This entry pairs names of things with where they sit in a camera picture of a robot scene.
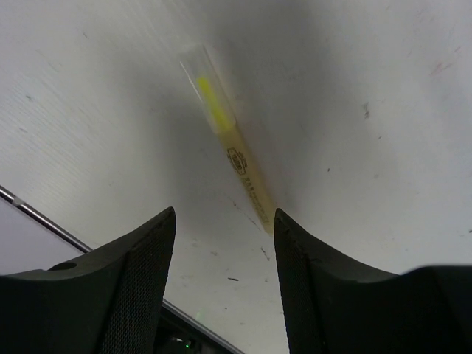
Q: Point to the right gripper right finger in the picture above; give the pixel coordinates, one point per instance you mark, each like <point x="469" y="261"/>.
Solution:
<point x="333" y="303"/>

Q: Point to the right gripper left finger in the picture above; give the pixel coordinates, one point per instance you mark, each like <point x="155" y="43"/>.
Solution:
<point x="105" y="301"/>

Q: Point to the yellow stick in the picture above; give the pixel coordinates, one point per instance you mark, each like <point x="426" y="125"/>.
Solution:
<point x="219" y="114"/>

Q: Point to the metal table edge rail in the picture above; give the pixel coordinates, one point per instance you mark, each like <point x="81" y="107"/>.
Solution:
<point x="38" y="217"/>

